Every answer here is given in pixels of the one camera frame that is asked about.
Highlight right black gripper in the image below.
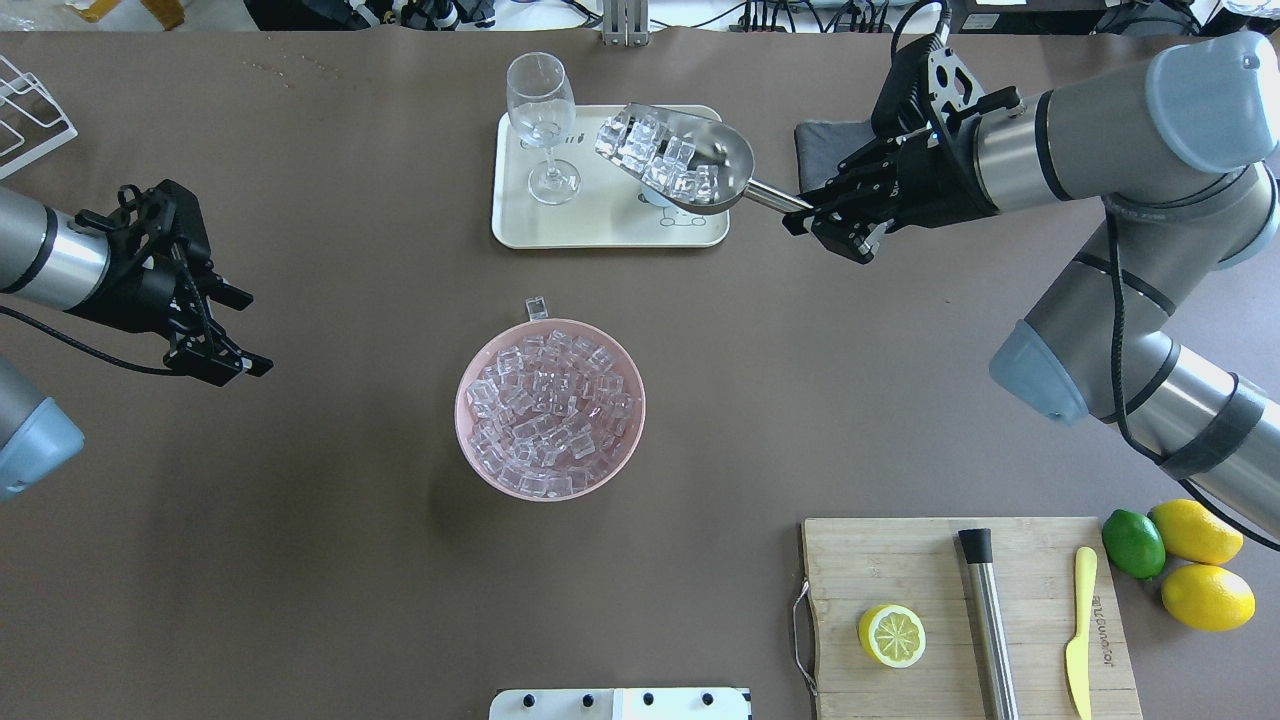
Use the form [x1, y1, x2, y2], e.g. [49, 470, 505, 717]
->
[782, 35, 1021, 265]

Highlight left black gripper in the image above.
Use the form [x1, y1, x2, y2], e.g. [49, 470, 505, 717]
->
[69, 179, 274, 387]

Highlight metal ice scoop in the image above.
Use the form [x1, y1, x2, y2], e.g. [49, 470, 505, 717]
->
[594, 102, 813, 217]

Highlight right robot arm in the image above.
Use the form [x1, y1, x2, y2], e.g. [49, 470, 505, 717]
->
[783, 29, 1277, 548]

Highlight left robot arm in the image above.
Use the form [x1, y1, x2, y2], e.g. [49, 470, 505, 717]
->
[1, 179, 273, 387]

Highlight blue cup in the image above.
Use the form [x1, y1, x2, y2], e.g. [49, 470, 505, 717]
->
[641, 184, 685, 209]

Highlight ice cubes in scoop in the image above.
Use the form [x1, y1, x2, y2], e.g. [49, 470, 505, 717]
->
[594, 104, 721, 206]

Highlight loose ice cube right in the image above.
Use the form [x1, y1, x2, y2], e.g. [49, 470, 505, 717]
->
[525, 296, 550, 322]

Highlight pile of clear ice cubes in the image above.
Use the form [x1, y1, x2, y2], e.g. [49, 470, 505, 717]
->
[465, 332, 637, 498]

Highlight grey folded cloth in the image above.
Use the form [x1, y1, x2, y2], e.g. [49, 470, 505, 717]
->
[794, 120, 876, 193]

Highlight cream rabbit tray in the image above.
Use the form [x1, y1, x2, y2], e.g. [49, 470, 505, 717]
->
[490, 104, 731, 250]

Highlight clear wine glass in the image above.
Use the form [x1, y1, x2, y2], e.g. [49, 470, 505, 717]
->
[506, 53, 580, 206]

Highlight pink bowl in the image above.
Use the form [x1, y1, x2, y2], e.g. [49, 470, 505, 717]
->
[454, 319, 646, 502]

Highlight steel muddler black tip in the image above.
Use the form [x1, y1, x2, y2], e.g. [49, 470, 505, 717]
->
[957, 528, 1021, 719]

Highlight bamboo cutting board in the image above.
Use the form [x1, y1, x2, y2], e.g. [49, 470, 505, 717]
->
[801, 518, 1103, 719]

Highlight half lemon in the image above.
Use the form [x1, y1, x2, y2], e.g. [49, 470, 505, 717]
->
[858, 603, 927, 669]

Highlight green lime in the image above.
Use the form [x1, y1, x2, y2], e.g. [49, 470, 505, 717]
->
[1101, 509, 1167, 580]

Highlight upper yellow lemon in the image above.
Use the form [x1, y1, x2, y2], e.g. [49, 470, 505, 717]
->
[1148, 498, 1245, 566]

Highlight yellow lemon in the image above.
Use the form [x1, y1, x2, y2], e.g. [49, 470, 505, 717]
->
[1160, 564, 1256, 632]
[1148, 498, 1245, 566]

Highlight yellow plastic knife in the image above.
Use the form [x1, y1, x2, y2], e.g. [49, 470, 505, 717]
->
[1064, 546, 1098, 719]

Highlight lower yellow lemon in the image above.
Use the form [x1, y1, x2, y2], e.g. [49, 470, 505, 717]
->
[1160, 564, 1256, 632]

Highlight white wire cup rack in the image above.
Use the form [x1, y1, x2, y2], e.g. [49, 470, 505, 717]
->
[1, 56, 79, 179]

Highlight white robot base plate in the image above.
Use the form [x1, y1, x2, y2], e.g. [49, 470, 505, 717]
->
[488, 685, 753, 719]

